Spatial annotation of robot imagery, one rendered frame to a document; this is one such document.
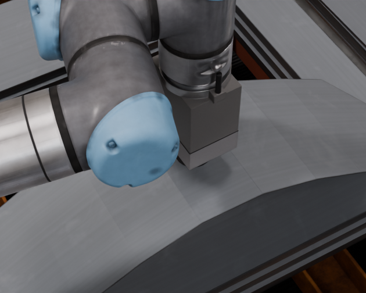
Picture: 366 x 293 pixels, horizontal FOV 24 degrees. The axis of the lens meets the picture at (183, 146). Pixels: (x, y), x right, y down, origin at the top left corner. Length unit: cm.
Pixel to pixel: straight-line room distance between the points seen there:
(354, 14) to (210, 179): 64
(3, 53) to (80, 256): 48
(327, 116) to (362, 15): 43
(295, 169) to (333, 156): 7
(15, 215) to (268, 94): 36
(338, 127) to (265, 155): 15
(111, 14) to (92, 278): 34
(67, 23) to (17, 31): 65
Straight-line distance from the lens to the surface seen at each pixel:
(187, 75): 84
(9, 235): 103
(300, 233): 114
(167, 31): 78
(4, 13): 143
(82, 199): 100
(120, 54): 70
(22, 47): 136
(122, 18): 74
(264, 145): 102
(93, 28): 72
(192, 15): 78
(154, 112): 66
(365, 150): 112
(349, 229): 117
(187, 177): 97
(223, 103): 88
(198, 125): 88
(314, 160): 104
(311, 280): 126
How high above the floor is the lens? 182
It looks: 52 degrees down
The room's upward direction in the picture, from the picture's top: straight up
